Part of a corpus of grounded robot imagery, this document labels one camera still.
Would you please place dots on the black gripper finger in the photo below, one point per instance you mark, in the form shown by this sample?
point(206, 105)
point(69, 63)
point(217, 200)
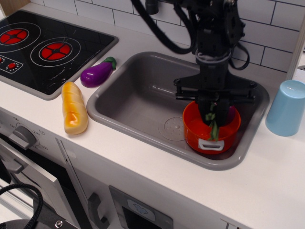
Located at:
point(223, 115)
point(205, 111)

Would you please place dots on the grey dishwasher panel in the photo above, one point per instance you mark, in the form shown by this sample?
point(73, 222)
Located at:
point(134, 214)

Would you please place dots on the grey oven knob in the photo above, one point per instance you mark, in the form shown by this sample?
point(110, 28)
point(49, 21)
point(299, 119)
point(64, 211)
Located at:
point(23, 137)

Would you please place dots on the purple toy beet green leaves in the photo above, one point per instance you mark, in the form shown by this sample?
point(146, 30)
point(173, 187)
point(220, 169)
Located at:
point(215, 129)

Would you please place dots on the grey toy sink basin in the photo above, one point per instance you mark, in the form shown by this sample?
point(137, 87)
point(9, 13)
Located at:
point(139, 100)

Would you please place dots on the toy oven door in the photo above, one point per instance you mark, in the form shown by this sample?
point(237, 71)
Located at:
point(23, 170)

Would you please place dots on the dark grey toy faucet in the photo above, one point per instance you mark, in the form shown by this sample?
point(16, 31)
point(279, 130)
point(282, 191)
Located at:
point(152, 6)

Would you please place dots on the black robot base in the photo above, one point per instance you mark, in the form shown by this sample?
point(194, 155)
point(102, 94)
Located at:
point(42, 218)

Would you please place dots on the black toy stove top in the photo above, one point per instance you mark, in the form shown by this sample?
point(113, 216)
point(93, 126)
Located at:
point(39, 54)

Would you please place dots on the light blue plastic cup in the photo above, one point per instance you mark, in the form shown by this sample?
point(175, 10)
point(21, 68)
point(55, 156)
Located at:
point(286, 112)

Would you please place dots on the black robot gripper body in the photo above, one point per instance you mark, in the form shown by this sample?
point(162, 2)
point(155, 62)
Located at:
point(214, 83)

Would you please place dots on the purple toy eggplant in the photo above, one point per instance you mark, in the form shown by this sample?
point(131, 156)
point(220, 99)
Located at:
point(98, 74)

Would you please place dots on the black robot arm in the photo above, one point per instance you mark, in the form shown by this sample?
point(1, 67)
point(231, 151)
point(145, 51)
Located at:
point(215, 30)

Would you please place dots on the orange toy pot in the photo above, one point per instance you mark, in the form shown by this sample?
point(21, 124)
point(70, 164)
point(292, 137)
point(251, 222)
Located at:
point(197, 133)

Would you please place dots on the toy bread loaf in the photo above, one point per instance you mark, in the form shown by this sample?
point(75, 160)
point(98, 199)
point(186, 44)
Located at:
point(73, 109)

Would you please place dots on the grey cabinet handle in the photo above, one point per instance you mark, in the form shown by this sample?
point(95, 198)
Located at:
point(93, 204)

